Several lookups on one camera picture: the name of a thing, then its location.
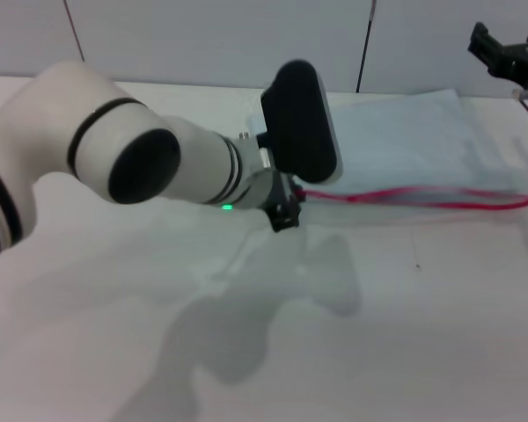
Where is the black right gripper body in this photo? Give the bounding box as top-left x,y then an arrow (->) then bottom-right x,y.
500,40 -> 528,90

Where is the thin dark wall wire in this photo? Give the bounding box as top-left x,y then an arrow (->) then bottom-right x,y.
62,0 -> 86,63

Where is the clear red-zip document bag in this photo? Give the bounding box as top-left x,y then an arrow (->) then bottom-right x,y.
246,87 -> 528,213

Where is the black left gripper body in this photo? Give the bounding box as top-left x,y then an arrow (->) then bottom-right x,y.
263,171 -> 307,235

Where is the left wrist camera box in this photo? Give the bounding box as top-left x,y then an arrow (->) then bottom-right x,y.
259,59 -> 345,186

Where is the black wall pole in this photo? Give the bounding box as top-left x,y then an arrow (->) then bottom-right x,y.
356,0 -> 378,94

